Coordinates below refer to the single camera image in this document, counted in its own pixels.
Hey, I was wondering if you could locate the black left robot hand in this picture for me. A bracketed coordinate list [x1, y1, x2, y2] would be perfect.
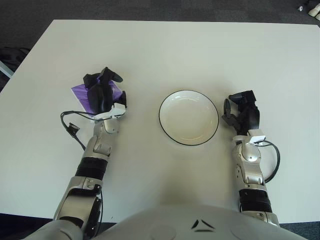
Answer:
[82, 66, 129, 116]

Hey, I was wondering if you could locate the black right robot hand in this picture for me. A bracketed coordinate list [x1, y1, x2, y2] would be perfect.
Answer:
[221, 89, 261, 135]

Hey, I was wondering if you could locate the white plate with black rim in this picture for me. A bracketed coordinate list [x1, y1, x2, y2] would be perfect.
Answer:
[158, 89, 220, 146]

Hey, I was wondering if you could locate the dark bag on floor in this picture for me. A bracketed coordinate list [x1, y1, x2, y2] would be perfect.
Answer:
[0, 46, 32, 93]

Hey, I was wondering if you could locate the light grey furniture edge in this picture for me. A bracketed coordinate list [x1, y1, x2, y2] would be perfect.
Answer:
[0, 59, 15, 77]

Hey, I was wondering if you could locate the grey robot torso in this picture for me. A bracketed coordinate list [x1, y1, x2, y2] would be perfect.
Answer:
[82, 203, 320, 240]

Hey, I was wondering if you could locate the white robot foot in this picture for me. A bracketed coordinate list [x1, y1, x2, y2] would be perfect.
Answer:
[307, 0, 320, 19]

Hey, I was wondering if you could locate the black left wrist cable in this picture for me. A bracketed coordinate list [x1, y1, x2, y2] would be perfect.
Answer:
[60, 110, 101, 151]

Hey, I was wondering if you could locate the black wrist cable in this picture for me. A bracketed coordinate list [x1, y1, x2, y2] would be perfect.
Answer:
[252, 139, 281, 185]
[60, 110, 101, 151]

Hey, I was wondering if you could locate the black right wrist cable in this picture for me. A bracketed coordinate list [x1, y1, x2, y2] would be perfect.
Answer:
[252, 139, 281, 185]

